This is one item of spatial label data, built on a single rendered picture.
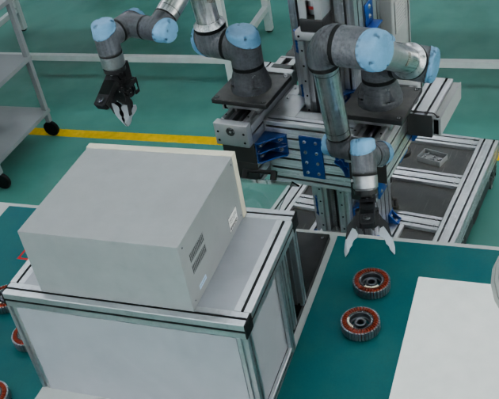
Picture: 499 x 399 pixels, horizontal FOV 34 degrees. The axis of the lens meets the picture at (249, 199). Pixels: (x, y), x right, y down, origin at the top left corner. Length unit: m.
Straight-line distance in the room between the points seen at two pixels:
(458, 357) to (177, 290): 0.67
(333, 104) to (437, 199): 1.38
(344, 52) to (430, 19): 3.59
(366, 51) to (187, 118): 2.88
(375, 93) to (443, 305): 1.12
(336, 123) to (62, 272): 0.94
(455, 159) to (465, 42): 1.65
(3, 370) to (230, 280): 0.84
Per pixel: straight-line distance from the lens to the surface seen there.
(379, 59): 2.27
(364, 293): 2.44
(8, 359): 2.59
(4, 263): 2.96
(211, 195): 2.00
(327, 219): 3.31
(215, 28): 2.94
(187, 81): 5.43
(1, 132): 5.02
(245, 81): 2.93
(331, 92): 2.42
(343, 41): 2.27
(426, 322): 1.75
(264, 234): 2.15
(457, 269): 2.55
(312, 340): 2.36
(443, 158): 3.93
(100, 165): 2.21
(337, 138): 2.52
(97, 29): 2.55
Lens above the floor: 2.45
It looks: 36 degrees down
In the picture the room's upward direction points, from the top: 11 degrees counter-clockwise
